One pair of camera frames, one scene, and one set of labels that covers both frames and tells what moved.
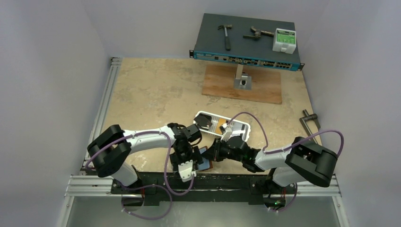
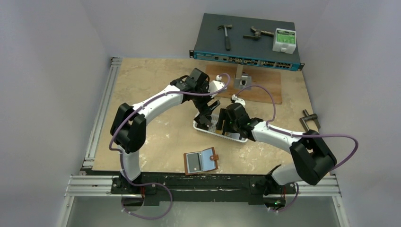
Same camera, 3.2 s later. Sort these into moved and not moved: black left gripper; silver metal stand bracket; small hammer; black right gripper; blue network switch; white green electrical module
Moved: black left gripper; black right gripper
Not moved: small hammer; white green electrical module; silver metal stand bracket; blue network switch
